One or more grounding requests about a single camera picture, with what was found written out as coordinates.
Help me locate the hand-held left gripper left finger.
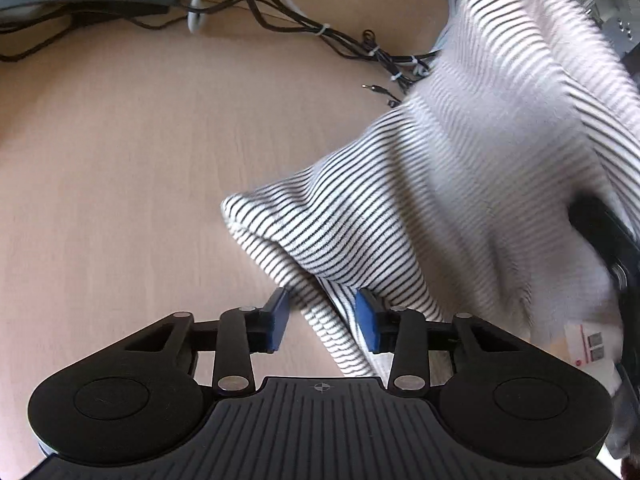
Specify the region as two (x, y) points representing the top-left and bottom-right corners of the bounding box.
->
(122, 286), (291, 396)

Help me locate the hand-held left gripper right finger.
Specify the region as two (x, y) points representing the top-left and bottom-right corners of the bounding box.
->
(354, 287), (523, 393)

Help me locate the black and white striped shirt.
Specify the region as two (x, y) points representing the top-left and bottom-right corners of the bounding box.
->
(221, 0), (640, 378)

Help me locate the computer case with glass panel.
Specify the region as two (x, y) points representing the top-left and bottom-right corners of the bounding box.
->
(554, 0), (640, 61)

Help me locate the black cable with jack plug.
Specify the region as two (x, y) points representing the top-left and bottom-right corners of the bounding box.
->
(361, 83), (403, 106)

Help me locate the black cable bundle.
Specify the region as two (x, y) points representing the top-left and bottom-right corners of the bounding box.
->
(0, 0), (438, 96)

